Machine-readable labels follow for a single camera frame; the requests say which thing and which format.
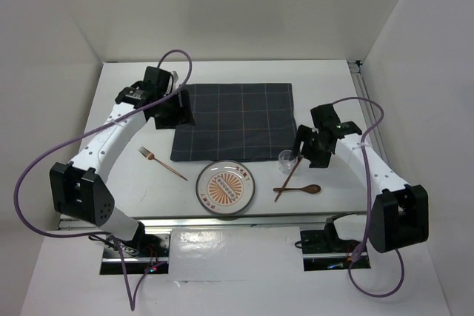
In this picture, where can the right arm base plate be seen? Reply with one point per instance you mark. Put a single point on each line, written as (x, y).
(323, 250)

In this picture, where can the aluminium frame rail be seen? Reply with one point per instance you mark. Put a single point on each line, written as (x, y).
(370, 109)

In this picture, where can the brown wooden spoon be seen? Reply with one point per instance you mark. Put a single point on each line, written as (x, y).
(309, 189)

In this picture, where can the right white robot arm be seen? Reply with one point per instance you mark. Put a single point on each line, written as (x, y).
(397, 212)

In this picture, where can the small clear glass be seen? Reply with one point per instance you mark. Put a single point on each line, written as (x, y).
(286, 161)

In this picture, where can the dark grey checked cloth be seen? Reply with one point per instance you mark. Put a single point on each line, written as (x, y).
(237, 122)

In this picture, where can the copper fork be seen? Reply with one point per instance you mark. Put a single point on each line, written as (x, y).
(151, 157)

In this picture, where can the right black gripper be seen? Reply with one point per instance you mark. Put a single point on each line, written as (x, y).
(318, 160)

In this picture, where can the copper knife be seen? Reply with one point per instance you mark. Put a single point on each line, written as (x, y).
(287, 181)

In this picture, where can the patterned ceramic plate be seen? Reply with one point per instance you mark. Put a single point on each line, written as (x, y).
(225, 188)

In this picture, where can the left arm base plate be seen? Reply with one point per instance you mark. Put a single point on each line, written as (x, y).
(154, 255)

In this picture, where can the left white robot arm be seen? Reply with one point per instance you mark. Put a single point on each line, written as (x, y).
(79, 187)

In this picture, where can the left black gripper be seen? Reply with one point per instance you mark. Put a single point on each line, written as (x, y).
(182, 115)

